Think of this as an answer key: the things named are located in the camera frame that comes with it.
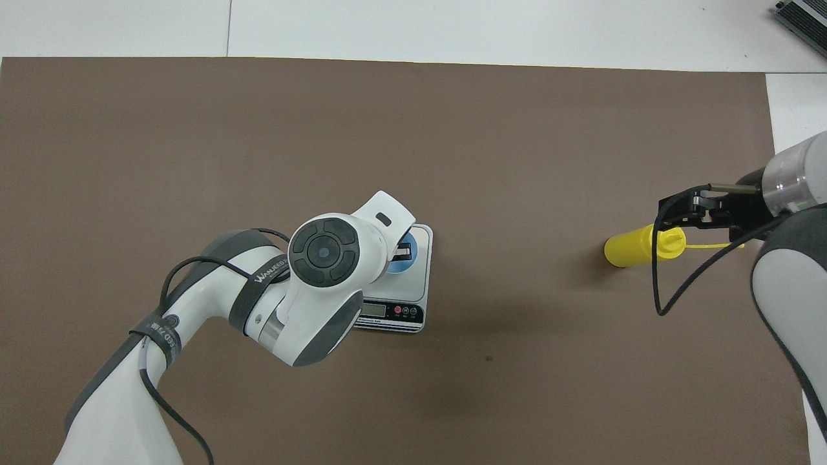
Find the silver digital kitchen scale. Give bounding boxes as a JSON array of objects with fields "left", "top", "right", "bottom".
[{"left": 352, "top": 223, "right": 434, "bottom": 334}]

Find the brown table mat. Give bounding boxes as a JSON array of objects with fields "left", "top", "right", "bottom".
[{"left": 0, "top": 57, "right": 812, "bottom": 465}]

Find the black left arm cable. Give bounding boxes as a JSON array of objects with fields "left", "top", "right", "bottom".
[{"left": 138, "top": 227, "right": 291, "bottom": 465}]

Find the yellow squeeze seasoning bottle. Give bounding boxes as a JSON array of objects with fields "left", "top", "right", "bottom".
[{"left": 604, "top": 223, "right": 744, "bottom": 268}]

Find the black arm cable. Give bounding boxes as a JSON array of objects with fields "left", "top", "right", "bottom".
[
  {"left": 653, "top": 184, "right": 795, "bottom": 316},
  {"left": 138, "top": 227, "right": 291, "bottom": 465}
]

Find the light blue plastic cup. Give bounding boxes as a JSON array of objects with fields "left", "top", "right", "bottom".
[{"left": 384, "top": 232, "right": 420, "bottom": 274}]

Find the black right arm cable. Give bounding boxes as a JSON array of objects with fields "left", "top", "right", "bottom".
[{"left": 653, "top": 184, "right": 795, "bottom": 316}]

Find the grey ribbed metal device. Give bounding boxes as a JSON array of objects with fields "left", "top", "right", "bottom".
[{"left": 775, "top": 0, "right": 827, "bottom": 60}]

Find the black velcro cable strap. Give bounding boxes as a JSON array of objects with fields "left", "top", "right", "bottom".
[
  {"left": 129, "top": 313, "right": 185, "bottom": 370},
  {"left": 229, "top": 254, "right": 291, "bottom": 331}
]

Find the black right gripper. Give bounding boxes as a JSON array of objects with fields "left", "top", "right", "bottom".
[{"left": 658, "top": 169, "right": 785, "bottom": 242}]

